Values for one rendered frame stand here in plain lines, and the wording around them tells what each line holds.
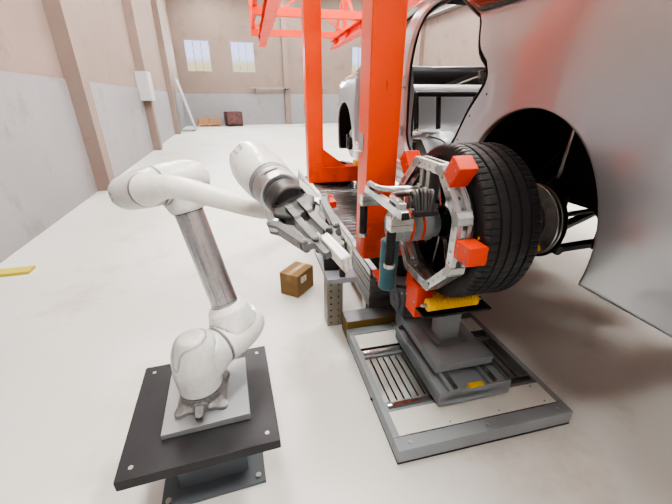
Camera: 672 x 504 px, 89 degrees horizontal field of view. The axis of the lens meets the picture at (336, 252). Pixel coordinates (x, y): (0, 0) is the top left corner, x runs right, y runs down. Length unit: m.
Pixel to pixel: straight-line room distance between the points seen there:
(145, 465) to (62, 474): 0.59
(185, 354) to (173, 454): 0.32
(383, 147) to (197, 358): 1.24
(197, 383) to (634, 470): 1.72
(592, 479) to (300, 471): 1.13
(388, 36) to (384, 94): 0.23
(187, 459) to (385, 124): 1.56
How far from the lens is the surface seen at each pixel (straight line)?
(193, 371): 1.29
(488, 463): 1.73
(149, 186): 1.08
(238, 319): 1.36
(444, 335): 1.83
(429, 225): 1.46
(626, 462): 2.00
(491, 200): 1.30
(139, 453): 1.42
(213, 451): 1.34
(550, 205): 1.67
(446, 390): 1.72
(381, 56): 1.75
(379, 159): 1.77
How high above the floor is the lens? 1.34
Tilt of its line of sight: 24 degrees down
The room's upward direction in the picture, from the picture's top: straight up
